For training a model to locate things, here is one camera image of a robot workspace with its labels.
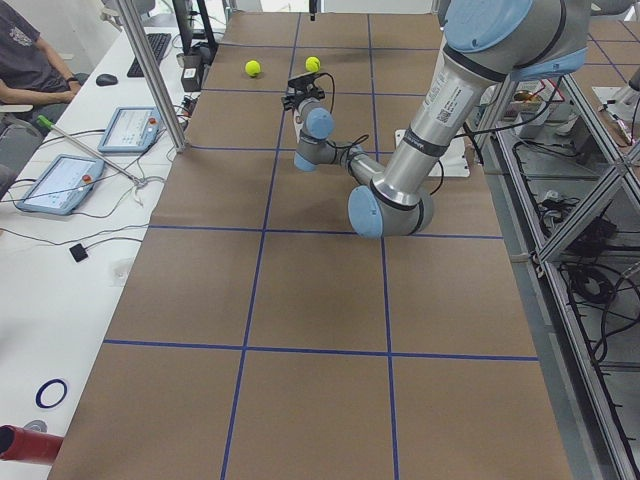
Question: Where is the black keyboard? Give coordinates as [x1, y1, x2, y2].
[126, 32, 173, 79]

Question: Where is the far teach pendant tablet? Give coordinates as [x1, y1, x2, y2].
[98, 106, 163, 155]

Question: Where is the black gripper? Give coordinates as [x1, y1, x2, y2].
[281, 86, 324, 111]

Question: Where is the red cylinder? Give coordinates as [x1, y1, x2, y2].
[1, 425, 64, 465]

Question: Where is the near teach pendant tablet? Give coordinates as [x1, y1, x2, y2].
[16, 154, 105, 216]

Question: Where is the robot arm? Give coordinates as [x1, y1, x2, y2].
[282, 1, 590, 238]

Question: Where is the black monitor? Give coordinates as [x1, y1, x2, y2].
[172, 0, 218, 58]

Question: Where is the seated person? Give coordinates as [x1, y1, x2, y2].
[1, 2, 88, 136]

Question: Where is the small black square pad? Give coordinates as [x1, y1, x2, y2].
[69, 243, 88, 263]

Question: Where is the black box device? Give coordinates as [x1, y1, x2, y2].
[181, 54, 204, 93]

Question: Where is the black computer mouse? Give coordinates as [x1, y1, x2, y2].
[95, 74, 118, 87]

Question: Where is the aluminium frame post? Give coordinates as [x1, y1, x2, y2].
[115, 0, 186, 153]

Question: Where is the metal grabber stick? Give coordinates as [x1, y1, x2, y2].
[37, 115, 147, 187]

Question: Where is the blue tape roll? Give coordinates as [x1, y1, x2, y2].
[34, 378, 69, 410]

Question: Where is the yellow tennis ball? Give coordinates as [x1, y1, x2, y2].
[305, 56, 321, 73]
[244, 59, 262, 78]

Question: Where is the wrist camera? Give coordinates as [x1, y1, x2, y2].
[287, 72, 321, 91]

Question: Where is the teach pendant tablet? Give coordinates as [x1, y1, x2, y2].
[16, 154, 105, 216]
[98, 106, 163, 155]

